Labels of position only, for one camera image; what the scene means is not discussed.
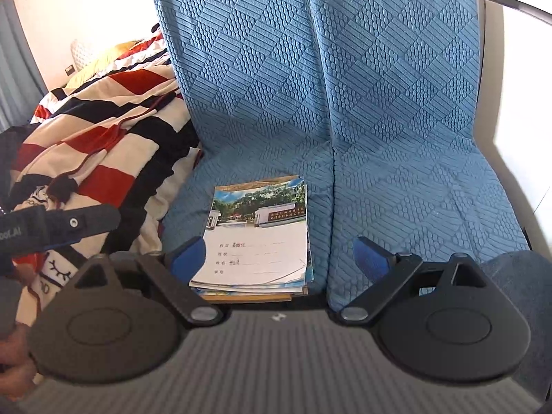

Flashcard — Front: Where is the landscape photo notebook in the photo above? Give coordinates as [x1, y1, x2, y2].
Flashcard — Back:
[190, 176, 313, 298]

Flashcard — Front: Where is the black curved metal armrest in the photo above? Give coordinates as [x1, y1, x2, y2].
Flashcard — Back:
[485, 0, 552, 25]

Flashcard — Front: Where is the blue textured sofa cover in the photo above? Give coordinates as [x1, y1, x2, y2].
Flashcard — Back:
[154, 0, 528, 309]

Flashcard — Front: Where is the brown map cover book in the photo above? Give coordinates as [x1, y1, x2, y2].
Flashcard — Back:
[201, 294, 292, 304]

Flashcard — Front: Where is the grey curtain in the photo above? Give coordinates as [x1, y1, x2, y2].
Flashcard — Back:
[0, 0, 48, 132]

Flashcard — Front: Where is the person left hand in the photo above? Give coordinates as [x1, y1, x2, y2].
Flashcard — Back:
[0, 323, 37, 399]

